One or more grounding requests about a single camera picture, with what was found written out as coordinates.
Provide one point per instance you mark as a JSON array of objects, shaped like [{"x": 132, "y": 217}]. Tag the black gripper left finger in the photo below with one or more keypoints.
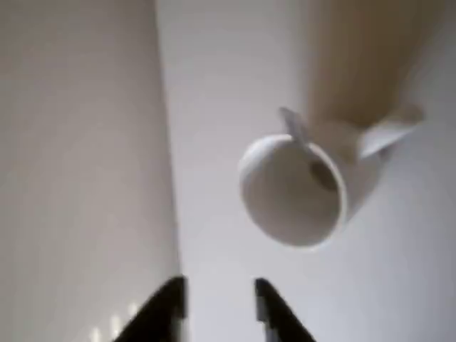
[{"x": 156, "y": 313}]

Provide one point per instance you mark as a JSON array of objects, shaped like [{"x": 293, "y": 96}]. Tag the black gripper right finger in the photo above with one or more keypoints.
[{"x": 281, "y": 317}]

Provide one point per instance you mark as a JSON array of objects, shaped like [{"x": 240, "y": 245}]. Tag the silver metal spoon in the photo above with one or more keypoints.
[{"x": 295, "y": 126}]

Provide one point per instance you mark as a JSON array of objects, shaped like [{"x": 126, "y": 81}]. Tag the white ceramic mug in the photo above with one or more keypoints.
[{"x": 281, "y": 206}]

